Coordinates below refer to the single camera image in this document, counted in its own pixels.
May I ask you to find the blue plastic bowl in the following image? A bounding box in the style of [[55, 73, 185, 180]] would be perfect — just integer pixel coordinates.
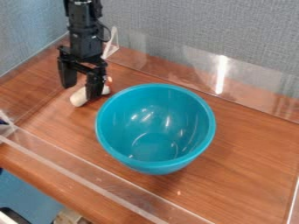
[[95, 83, 217, 175]]

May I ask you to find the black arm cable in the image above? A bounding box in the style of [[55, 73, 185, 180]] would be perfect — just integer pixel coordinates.
[[97, 21, 114, 43]]

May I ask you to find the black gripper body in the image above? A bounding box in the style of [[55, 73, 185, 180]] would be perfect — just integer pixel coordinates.
[[58, 24, 109, 76]]

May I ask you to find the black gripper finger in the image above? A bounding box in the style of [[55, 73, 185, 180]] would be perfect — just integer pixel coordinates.
[[86, 73, 106, 100], [58, 59, 78, 88]]

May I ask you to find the clear acrylic front panel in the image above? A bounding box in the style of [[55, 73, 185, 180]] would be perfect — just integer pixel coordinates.
[[5, 127, 214, 224]]

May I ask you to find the clear acrylic back panel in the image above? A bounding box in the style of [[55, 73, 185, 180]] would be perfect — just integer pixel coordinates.
[[107, 32, 299, 124]]

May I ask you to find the clear acrylic corner bracket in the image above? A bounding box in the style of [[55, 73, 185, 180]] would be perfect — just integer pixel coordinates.
[[102, 26, 121, 60]]

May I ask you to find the clear acrylic front bracket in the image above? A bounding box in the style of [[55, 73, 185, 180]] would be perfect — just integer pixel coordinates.
[[0, 110, 19, 144]]

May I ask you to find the white brown toy mushroom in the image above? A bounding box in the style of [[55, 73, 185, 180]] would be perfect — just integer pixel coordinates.
[[70, 76, 113, 107]]

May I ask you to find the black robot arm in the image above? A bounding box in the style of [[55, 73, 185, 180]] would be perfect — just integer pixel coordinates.
[[58, 0, 111, 100]]

